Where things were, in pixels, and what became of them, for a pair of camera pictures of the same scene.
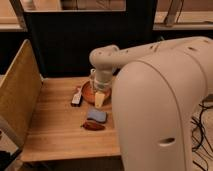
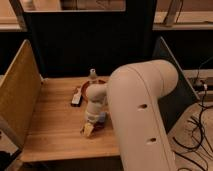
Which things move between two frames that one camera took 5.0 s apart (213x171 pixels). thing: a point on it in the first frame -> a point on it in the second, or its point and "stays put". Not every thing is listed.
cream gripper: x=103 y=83 -> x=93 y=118
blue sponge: x=97 y=115 stays put
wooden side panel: x=19 y=93 stays put
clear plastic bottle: x=93 y=74 stays put
